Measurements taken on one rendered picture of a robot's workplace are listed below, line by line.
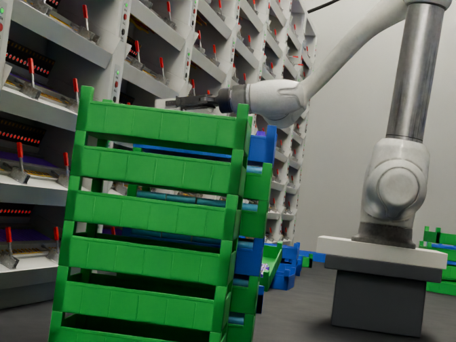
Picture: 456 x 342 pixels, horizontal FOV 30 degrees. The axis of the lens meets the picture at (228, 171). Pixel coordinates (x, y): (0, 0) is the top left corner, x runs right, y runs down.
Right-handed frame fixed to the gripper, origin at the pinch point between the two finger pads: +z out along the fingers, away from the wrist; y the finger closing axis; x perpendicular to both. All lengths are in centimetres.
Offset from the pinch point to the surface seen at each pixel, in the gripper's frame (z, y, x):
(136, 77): 8.7, -2.6, 8.7
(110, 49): 8.4, -27.1, 12.2
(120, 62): 7.8, -20.3, 9.9
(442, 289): -86, 184, -71
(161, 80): 8.8, 26.3, 12.6
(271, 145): -42, -71, -22
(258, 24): -2, 173, 65
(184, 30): 4, 43, 33
